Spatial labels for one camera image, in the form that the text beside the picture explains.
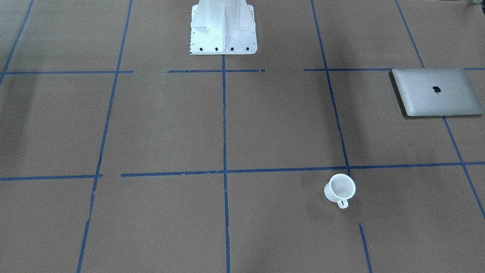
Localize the white cup with handle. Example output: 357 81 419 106
324 173 357 209

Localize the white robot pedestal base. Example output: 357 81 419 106
189 0 258 55

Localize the silver closed laptop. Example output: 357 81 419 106
391 68 484 117

